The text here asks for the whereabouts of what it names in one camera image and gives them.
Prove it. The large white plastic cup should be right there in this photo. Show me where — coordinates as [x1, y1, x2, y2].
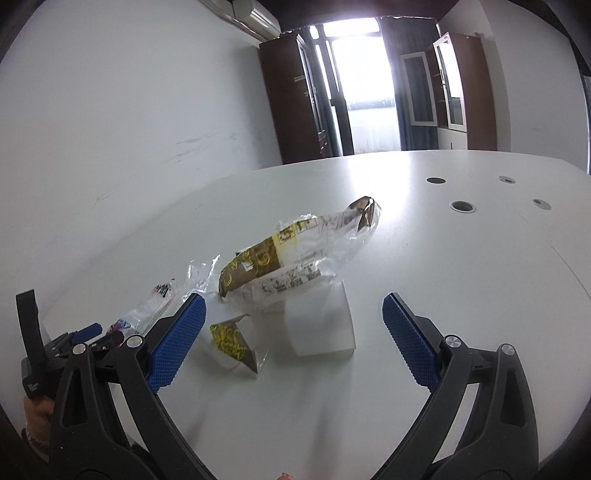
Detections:
[283, 281, 356, 357]

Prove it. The dark blue curtain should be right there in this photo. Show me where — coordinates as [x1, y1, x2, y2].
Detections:
[379, 16, 439, 151]

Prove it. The yellow brown snack wrapper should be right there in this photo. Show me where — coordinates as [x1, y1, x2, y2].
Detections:
[218, 196, 381, 312]

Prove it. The brown cabinet with glass door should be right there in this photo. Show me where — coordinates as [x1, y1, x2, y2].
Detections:
[422, 32, 498, 151]

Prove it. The dark brown wooden cabinet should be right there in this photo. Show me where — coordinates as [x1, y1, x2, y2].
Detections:
[259, 33, 332, 164]

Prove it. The clear wrapper with print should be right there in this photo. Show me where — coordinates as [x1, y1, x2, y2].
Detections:
[107, 255, 221, 338]

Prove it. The white air conditioner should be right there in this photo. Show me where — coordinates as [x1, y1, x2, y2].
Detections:
[199, 0, 281, 41]

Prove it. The torn yellow wrapper piece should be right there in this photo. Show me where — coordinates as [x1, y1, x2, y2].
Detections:
[207, 314, 269, 376]

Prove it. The person's left hand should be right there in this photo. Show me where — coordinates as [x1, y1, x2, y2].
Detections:
[22, 396, 55, 462]

